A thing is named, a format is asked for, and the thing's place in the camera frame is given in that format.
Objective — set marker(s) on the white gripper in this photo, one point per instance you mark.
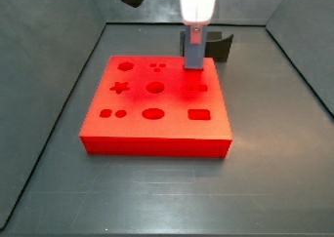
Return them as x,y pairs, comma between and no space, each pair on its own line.
197,11

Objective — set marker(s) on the black arch holder block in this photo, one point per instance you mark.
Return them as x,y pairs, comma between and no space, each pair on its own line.
218,45

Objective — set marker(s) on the red shape sorter box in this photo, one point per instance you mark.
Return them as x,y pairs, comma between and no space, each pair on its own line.
154,108

